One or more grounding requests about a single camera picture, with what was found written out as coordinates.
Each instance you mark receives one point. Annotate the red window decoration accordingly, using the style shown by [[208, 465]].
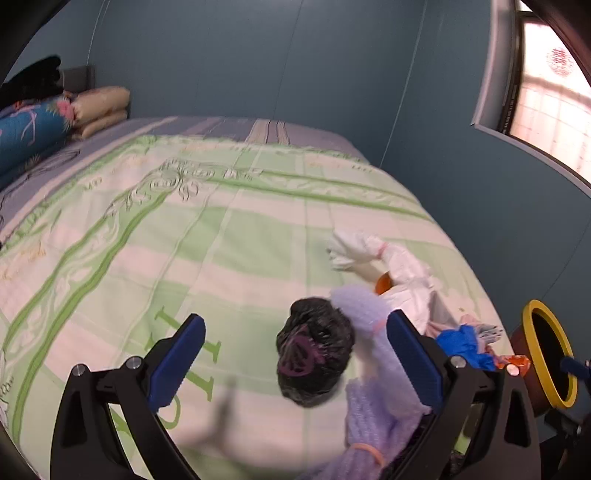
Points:
[[559, 61]]

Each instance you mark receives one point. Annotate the blue floral pillow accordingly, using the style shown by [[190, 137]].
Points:
[[27, 129]]

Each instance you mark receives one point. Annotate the black plastic bag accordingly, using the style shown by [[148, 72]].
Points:
[[318, 332]]

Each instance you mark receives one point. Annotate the green white printed blanket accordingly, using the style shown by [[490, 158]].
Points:
[[231, 230]]

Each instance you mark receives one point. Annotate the orange round object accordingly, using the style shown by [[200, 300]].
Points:
[[383, 284]]

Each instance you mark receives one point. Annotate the orange wrapper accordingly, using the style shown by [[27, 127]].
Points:
[[515, 362]]

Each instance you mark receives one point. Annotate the white plastic bag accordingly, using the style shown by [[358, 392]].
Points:
[[411, 272]]

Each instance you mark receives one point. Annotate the orange rubber band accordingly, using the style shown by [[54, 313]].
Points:
[[369, 446]]

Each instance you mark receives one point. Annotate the beige pillow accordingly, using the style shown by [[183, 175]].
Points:
[[104, 98], [101, 124]]

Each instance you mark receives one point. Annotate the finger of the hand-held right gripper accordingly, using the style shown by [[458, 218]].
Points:
[[575, 365]]

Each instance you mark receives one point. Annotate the grey headboard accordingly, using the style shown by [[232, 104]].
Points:
[[78, 78]]

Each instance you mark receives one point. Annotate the brown yellow-rimmed trash bin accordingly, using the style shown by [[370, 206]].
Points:
[[549, 350]]

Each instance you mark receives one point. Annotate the black cloth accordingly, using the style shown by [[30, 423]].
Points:
[[32, 78]]

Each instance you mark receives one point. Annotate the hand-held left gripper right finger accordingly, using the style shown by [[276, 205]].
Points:
[[415, 355]]

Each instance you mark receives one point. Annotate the purple bubble wrap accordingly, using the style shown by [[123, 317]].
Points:
[[369, 415]]

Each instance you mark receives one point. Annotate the white glove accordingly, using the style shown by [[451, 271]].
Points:
[[353, 249]]

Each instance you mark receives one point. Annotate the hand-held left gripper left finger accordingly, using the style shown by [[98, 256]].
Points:
[[178, 360]]

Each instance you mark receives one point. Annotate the window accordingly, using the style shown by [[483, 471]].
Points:
[[554, 106]]

